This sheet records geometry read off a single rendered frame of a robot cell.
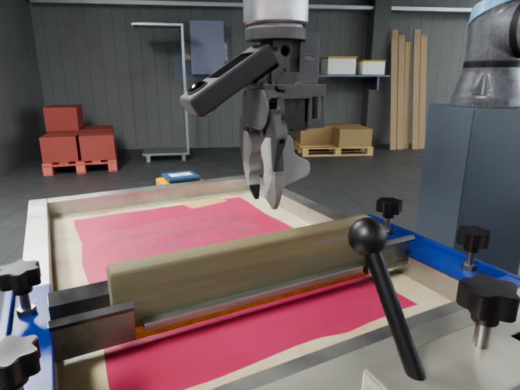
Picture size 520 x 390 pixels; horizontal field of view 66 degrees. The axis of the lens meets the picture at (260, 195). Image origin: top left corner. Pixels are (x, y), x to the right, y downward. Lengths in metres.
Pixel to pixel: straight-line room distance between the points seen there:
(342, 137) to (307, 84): 6.38
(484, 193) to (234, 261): 0.68
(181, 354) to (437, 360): 0.29
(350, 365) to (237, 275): 0.22
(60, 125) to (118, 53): 1.81
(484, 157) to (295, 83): 0.60
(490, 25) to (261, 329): 0.80
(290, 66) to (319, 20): 7.41
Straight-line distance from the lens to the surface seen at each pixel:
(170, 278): 0.49
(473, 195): 1.03
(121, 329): 0.49
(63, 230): 0.94
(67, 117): 6.62
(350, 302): 0.61
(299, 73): 0.51
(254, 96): 0.49
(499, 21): 1.04
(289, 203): 0.96
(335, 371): 0.35
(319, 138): 7.20
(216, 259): 0.50
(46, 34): 8.02
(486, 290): 0.32
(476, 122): 0.99
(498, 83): 1.04
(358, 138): 6.96
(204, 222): 0.90
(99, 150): 5.98
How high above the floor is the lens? 1.26
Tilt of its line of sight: 16 degrees down
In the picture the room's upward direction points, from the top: straight up
